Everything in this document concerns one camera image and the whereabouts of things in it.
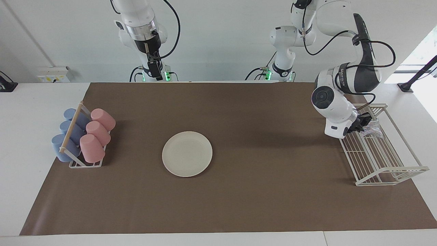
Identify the black angled stand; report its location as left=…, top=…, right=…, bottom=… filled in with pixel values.
left=397, top=55, right=437, bottom=93

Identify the black base cable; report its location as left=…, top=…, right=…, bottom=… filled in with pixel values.
left=129, top=66, right=144, bottom=82
left=245, top=51, right=277, bottom=81

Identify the silver mesh sponge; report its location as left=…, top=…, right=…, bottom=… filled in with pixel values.
left=362, top=120, right=383, bottom=139

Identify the pink plastic cup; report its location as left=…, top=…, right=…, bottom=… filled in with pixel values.
left=80, top=134, right=105, bottom=163
left=90, top=108, right=116, bottom=132
left=86, top=121, right=111, bottom=147

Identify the black left base cable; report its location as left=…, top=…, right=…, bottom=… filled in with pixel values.
left=245, top=51, right=277, bottom=81

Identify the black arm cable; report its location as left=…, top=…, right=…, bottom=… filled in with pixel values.
left=145, top=0, right=181, bottom=60
left=302, top=20, right=396, bottom=111

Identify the white wall power socket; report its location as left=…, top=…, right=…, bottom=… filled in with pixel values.
left=37, top=67, right=70, bottom=83

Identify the small black table clamp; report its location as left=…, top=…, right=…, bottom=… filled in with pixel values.
left=0, top=71, right=18, bottom=93

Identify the black right base cable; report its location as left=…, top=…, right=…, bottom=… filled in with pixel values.
left=129, top=66, right=144, bottom=82

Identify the white wire dish rack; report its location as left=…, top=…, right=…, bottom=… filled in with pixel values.
left=340, top=104, right=429, bottom=187

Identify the brown table mat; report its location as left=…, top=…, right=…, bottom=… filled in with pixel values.
left=19, top=82, right=437, bottom=236

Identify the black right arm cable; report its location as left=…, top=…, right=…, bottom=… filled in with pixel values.
left=145, top=0, right=181, bottom=60

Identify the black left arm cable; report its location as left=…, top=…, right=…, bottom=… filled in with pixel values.
left=302, top=20, right=396, bottom=111

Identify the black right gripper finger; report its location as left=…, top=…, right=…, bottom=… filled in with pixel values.
left=150, top=62, right=164, bottom=81

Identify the blue plastic cup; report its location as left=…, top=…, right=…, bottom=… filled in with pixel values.
left=64, top=108, right=91, bottom=129
left=52, top=134, right=81, bottom=163
left=60, top=120, right=86, bottom=146

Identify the cream round plate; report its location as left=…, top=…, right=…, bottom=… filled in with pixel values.
left=162, top=131, right=213, bottom=178

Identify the white wooden cup rack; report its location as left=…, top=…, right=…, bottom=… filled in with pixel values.
left=59, top=101, right=111, bottom=168

